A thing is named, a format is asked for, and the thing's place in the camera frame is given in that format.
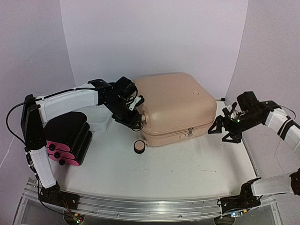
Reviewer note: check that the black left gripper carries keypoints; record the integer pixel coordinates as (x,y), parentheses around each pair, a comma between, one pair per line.
(132,121)

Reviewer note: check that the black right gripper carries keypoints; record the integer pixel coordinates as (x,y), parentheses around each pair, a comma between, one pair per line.
(236,138)

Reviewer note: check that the beige hard-shell suitcase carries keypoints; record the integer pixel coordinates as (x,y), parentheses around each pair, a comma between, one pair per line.
(176,107)

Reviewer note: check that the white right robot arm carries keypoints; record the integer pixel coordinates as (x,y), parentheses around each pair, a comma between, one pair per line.
(248,112)

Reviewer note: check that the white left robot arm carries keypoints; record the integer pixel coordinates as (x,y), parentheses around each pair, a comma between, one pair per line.
(38,111)

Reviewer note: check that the white perforated plastic basket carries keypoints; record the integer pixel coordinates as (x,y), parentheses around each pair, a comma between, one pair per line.
(98,117)

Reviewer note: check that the black pink drawer organizer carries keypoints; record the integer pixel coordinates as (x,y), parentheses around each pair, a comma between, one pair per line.
(68,138)

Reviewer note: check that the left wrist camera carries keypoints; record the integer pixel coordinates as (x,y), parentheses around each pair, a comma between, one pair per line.
(136,102)

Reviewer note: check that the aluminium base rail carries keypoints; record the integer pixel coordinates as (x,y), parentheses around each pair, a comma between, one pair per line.
(132,210)

